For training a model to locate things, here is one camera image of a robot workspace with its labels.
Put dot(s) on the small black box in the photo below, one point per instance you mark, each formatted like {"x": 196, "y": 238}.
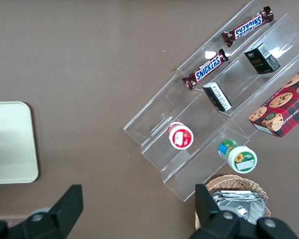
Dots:
{"x": 218, "y": 97}
{"x": 261, "y": 59}

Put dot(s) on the green lid yogurt cup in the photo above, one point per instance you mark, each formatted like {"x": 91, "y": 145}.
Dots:
{"x": 239, "y": 156}

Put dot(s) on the clear acrylic stepped shelf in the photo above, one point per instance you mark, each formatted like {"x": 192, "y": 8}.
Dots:
{"x": 189, "y": 159}

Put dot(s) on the red plaid cookie box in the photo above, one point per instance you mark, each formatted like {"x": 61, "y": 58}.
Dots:
{"x": 284, "y": 109}

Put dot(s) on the red lid yogurt cup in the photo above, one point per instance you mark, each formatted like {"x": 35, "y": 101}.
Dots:
{"x": 180, "y": 137}

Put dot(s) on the cream plastic tray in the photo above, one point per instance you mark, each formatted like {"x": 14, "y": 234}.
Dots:
{"x": 10, "y": 142}

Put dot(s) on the light wicker basket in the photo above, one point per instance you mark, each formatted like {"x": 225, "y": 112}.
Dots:
{"x": 239, "y": 180}

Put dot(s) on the silver foil packs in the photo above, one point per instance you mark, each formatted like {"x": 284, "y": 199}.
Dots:
{"x": 241, "y": 204}

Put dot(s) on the Snickers chocolate bar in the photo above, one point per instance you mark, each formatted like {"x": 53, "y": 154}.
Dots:
{"x": 205, "y": 69}
{"x": 248, "y": 27}

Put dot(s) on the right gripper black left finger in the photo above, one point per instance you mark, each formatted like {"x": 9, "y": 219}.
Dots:
{"x": 62, "y": 214}

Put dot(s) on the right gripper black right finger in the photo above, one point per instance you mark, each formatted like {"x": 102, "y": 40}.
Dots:
{"x": 209, "y": 219}

